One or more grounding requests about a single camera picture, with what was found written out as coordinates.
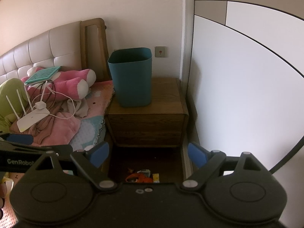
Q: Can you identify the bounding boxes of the teal plastic trash bin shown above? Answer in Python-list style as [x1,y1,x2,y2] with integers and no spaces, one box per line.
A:
[108,47,152,108]

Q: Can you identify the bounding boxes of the white wifi router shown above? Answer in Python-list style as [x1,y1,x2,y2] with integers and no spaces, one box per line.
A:
[6,85,50,132]

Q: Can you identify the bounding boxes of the patterned bed sheet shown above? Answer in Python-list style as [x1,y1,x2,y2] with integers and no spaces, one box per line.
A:
[70,81,114,151]

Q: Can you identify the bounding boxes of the white power adapter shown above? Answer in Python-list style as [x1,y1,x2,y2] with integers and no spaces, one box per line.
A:
[35,101,46,110]

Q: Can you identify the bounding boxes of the pink crumpled cloth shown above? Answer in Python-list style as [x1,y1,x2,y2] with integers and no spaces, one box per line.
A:
[1,101,81,146]

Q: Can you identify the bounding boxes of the green pillow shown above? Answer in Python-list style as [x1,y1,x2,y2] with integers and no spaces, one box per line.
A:
[0,78,28,133]

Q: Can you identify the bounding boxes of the yellow small packet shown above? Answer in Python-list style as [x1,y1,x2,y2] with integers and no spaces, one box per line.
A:
[153,173,160,183]

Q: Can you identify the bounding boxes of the dark wooden nightstand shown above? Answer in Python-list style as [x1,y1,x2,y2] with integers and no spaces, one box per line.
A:
[105,77,189,183]

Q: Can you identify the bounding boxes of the teal book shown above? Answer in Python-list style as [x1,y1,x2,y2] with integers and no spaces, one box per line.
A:
[25,66,61,85]

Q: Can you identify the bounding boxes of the pink plush toy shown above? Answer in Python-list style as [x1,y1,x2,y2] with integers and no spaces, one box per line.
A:
[26,69,96,102]

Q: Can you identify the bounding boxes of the beige padded headboard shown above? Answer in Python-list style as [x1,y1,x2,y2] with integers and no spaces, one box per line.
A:
[0,21,82,83]

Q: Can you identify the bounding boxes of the sliding wardrobe door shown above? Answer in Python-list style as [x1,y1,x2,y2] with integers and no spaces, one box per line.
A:
[181,0,304,174]

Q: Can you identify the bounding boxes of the white cable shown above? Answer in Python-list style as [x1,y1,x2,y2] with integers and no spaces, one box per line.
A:
[30,85,77,120]

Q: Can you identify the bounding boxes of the wall switch with red dot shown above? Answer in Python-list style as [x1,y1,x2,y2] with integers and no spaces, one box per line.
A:
[155,46,167,58]

